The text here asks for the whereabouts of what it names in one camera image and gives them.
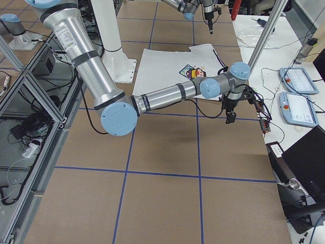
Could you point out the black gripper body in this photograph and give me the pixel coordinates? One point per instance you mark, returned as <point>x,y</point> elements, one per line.
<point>209,16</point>
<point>231,104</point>

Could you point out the aluminium frame railing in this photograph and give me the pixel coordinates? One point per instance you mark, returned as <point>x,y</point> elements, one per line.
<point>37,110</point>

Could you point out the black laptop computer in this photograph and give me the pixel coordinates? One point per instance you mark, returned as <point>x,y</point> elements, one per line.
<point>300,174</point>

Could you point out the blue teach pendant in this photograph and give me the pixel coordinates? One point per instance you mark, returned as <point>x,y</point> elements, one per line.
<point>297,110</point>
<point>297,80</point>

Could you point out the lower blue teach pendant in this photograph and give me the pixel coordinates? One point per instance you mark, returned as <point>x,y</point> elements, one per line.
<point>297,110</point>

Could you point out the grey cartoon print t-shirt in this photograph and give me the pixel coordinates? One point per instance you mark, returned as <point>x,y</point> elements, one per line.
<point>161,69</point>

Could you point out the red black connector box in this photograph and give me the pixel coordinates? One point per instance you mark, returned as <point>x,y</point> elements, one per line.
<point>263,115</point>

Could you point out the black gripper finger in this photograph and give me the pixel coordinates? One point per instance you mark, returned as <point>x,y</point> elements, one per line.
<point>230,118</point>
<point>210,28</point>

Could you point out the water bottle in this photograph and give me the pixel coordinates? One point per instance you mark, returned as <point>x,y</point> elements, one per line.
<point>306,48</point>

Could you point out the red cylinder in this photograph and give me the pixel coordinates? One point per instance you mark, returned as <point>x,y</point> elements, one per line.
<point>235,9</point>

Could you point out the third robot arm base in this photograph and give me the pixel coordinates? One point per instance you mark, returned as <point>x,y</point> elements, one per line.
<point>22,40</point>

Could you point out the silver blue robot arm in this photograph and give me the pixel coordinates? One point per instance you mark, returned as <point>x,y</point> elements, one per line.
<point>119,113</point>
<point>189,8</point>

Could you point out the upper blue teach pendant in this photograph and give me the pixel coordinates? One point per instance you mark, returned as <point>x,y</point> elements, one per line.
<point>297,80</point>

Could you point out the aluminium frame post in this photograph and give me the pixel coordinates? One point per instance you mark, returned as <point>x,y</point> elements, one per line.
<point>271,22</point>

